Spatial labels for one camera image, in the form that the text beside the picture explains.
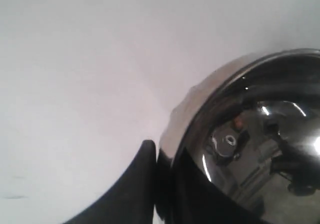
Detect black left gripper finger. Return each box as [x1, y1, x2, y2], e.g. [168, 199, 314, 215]
[67, 140, 157, 224]

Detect stainless steel bowl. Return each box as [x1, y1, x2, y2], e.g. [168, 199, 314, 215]
[155, 48, 320, 224]

